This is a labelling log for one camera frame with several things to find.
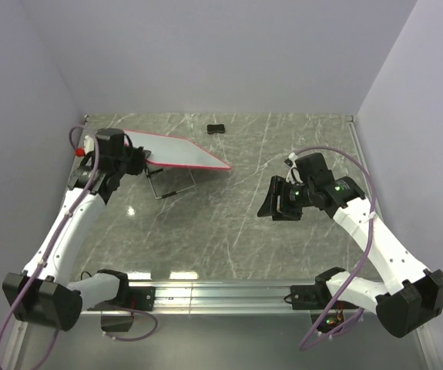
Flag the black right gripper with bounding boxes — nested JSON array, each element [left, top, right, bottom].
[[257, 175, 315, 221]]

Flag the pink framed whiteboard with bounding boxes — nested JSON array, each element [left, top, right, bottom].
[[125, 130, 231, 170]]

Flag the yellow whiteboard eraser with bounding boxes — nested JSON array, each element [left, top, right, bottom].
[[206, 124, 226, 135]]

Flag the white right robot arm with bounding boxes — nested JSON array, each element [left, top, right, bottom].
[[257, 176, 443, 338]]

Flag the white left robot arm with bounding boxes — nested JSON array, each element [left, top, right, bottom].
[[2, 146, 147, 331]]

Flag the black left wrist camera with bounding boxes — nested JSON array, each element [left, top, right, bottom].
[[75, 128, 129, 160]]

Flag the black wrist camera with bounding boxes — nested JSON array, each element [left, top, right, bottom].
[[75, 128, 129, 160], [284, 153, 335, 189]]

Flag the wire whiteboard easel stand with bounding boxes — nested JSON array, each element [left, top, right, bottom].
[[146, 167, 196, 200]]

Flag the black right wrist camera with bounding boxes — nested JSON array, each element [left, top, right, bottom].
[[284, 153, 335, 189]]

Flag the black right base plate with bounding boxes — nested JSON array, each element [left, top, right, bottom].
[[282, 284, 345, 311]]

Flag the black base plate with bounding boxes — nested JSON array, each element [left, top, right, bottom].
[[129, 286, 156, 311], [282, 284, 345, 311]]

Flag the aluminium mounting rail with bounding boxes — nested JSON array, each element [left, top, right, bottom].
[[86, 280, 399, 317]]

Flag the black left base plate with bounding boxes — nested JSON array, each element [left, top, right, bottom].
[[129, 286, 156, 311]]

